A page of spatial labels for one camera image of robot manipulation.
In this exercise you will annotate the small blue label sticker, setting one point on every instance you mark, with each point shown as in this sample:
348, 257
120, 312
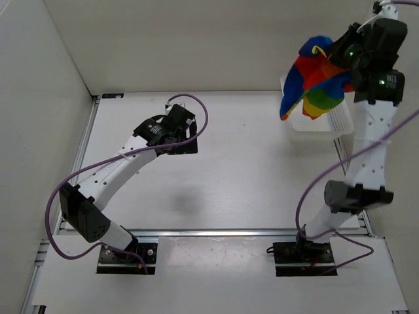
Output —
112, 95

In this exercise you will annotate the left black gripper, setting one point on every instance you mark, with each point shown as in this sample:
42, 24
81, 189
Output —
188, 148

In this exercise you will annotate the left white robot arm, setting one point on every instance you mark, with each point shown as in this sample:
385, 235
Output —
82, 204

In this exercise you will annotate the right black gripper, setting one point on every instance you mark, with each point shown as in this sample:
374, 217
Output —
350, 35

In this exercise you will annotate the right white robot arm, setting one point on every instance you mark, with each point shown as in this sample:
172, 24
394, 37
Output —
377, 97

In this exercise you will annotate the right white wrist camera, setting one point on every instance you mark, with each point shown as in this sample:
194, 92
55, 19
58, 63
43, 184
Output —
385, 9

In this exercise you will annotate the white plastic mesh basket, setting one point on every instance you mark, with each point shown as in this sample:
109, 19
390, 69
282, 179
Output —
338, 121

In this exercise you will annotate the rainbow striped shorts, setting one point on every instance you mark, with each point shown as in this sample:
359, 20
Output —
314, 81

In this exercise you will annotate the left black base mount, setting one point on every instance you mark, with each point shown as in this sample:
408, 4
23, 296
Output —
111, 263

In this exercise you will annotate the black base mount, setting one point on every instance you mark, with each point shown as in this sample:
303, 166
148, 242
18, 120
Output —
111, 263
292, 260

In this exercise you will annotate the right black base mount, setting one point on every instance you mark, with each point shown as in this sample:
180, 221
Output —
292, 260

